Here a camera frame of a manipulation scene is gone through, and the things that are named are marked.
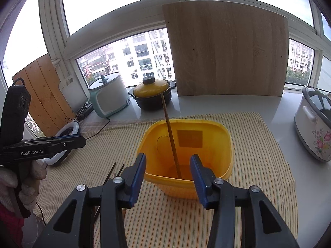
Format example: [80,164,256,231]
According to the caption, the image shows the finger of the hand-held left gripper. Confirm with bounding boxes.
[16,135,86,158]

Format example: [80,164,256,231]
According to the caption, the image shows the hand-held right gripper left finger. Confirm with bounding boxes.
[32,153,147,248]

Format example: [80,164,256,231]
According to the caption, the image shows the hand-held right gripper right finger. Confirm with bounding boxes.
[189,154,300,248]

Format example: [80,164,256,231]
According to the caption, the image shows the black chopstick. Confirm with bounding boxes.
[103,162,117,186]

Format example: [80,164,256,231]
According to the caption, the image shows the yellow plastic container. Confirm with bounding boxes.
[136,120,234,200]

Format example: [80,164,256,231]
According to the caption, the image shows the light brown wooden chopstick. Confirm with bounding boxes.
[161,92,182,179]

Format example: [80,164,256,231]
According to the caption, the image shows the person's left hand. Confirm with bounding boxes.
[0,161,47,213]

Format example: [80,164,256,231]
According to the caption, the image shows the black metal shears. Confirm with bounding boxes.
[76,101,94,121]

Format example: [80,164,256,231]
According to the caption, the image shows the orange wooden board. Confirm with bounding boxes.
[12,54,75,137]

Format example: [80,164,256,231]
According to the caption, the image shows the white cutting board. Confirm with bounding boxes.
[58,75,90,113]

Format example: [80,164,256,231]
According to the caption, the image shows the white and teal rice cooker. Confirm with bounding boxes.
[88,72,130,118]

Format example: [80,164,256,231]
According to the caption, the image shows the striped cloth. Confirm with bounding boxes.
[36,112,298,248]

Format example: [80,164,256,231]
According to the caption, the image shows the black pot with yellow lid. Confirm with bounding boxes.
[128,76,176,110]

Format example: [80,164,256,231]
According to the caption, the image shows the apartment buildings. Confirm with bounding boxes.
[76,28,315,88]

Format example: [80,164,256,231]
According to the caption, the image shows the white floral pot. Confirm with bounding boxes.
[294,86,331,162]

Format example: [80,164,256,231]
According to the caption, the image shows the light wooden board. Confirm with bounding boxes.
[162,1,289,97]

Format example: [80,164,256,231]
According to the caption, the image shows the white ring light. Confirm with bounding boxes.
[45,122,80,166]

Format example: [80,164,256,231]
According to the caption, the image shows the black cable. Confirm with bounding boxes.
[78,117,111,140]

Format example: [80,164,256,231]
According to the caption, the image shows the white window frame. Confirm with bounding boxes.
[0,0,331,104]

